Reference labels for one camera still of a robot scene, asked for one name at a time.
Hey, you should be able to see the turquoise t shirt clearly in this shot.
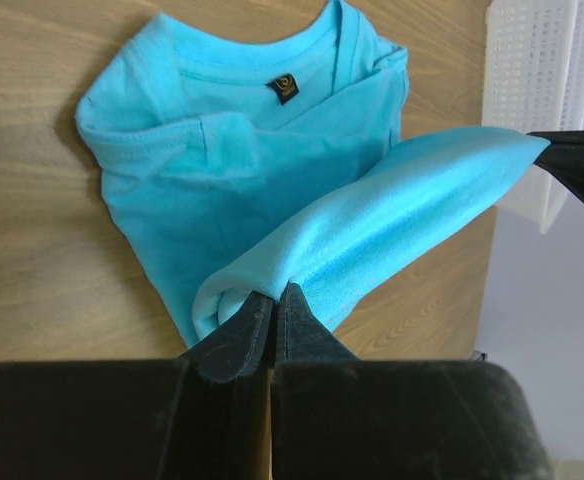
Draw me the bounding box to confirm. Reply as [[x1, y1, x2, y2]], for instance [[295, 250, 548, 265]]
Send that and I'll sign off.
[[76, 1, 548, 346]]

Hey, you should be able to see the white plastic basket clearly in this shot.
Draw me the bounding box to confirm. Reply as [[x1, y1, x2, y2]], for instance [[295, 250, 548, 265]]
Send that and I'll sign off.
[[480, 0, 584, 235]]

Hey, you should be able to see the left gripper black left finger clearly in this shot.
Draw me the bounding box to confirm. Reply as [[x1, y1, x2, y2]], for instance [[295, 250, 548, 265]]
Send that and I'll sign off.
[[0, 293, 274, 479]]

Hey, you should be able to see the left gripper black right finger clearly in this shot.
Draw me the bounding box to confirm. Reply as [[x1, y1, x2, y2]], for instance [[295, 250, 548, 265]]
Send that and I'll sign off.
[[271, 284, 554, 479]]

